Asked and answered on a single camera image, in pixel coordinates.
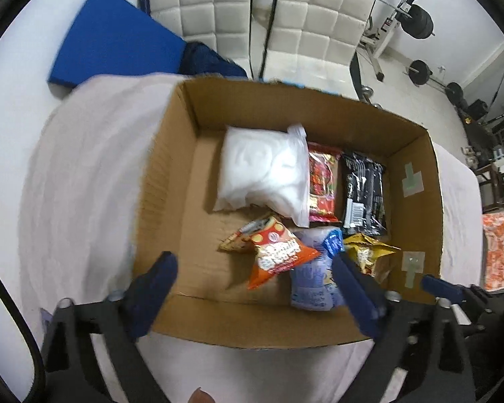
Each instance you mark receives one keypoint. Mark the cardboard box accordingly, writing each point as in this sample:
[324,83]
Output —
[201,252]

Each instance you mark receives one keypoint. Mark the clear bag of white powder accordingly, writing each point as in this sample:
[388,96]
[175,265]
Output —
[256,172]

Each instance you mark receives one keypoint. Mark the yellow snack packet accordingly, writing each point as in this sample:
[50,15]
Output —
[369,256]

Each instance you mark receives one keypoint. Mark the blue white tissue packet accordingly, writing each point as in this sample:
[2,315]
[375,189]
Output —
[313,277]

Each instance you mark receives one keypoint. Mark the blue foam mat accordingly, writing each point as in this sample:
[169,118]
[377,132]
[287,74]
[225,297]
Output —
[113,33]

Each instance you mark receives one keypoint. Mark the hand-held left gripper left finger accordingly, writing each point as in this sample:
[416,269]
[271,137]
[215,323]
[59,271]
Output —
[151,294]

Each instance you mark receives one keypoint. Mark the short barbell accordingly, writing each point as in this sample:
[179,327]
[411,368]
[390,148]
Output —
[434,79]

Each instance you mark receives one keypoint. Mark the barbell with black plates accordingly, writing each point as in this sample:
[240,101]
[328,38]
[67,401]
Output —
[420,21]

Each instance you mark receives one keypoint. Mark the white weight rack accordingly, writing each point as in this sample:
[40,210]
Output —
[382,42]

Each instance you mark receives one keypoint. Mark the white quilted chair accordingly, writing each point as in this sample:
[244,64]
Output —
[315,29]
[201,12]

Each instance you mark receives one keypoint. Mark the chrome dumbbell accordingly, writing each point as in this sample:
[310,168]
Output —
[368,94]

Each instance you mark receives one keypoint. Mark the grey table cloth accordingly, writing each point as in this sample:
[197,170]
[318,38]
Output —
[84,176]

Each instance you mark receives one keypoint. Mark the black exercise bike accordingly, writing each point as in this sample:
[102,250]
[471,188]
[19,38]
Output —
[493,109]

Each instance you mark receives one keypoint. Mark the red snack packet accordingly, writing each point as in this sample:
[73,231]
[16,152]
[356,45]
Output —
[321,180]

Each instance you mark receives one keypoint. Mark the pair of white shoes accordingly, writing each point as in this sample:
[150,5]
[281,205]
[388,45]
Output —
[470,151]

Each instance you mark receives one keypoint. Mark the dark blue cloth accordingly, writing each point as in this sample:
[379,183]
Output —
[210,61]

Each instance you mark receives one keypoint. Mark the orange patterned cloth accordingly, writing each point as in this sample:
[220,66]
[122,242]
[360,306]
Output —
[502,252]

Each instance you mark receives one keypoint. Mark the black foil packet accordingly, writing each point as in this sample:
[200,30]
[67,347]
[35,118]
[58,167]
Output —
[365,193]

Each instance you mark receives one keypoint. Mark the dark wooden chair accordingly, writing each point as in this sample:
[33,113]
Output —
[493,184]

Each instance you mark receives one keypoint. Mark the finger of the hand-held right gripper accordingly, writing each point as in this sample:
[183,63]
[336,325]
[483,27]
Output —
[441,287]

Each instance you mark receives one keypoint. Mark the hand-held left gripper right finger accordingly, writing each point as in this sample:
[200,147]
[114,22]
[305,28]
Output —
[357,298]

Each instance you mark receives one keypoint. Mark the orange snack packet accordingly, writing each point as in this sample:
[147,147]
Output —
[279,254]

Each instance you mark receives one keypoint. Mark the person's left hand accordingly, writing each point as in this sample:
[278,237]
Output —
[201,396]

